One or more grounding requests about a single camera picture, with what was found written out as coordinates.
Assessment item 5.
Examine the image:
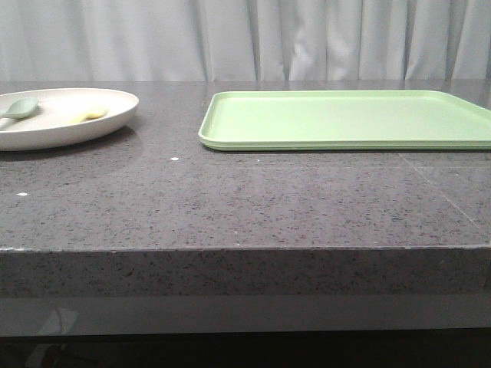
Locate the yellow plastic fork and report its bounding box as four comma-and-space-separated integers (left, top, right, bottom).
68, 106, 107, 124

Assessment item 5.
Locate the cream round plate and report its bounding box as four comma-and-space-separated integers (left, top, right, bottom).
1, 87, 139, 152

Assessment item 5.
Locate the light green plastic tray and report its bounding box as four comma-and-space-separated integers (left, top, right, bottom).
199, 90, 490, 151

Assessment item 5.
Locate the pale green plastic spoon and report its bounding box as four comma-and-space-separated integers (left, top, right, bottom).
1, 97, 38, 130

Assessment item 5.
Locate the white pleated curtain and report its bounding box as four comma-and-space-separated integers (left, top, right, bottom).
1, 1, 490, 81

